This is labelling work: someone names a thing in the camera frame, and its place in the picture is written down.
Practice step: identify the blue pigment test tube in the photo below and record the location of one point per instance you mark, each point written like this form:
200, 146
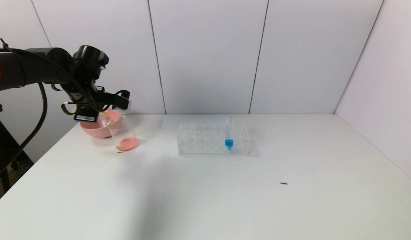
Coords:
229, 143

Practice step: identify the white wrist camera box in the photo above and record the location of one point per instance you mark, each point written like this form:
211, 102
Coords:
124, 105

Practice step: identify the clear glass beaker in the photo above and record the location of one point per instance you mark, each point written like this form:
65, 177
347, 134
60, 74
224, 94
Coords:
127, 143

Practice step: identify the white paper sheet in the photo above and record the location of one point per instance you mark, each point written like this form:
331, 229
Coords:
170, 123

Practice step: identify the pink plastic bowl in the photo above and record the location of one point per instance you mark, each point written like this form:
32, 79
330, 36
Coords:
95, 130

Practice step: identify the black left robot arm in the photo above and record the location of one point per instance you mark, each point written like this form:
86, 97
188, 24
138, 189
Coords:
32, 66

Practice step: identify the black stand beside table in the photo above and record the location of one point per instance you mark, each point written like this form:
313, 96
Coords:
5, 156

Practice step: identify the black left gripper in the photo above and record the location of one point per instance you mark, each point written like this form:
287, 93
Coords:
86, 116

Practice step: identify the clear acrylic test tube rack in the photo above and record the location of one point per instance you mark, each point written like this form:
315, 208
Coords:
240, 141

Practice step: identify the yellow pigment test tube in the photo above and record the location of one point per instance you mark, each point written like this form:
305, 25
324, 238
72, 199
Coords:
106, 114

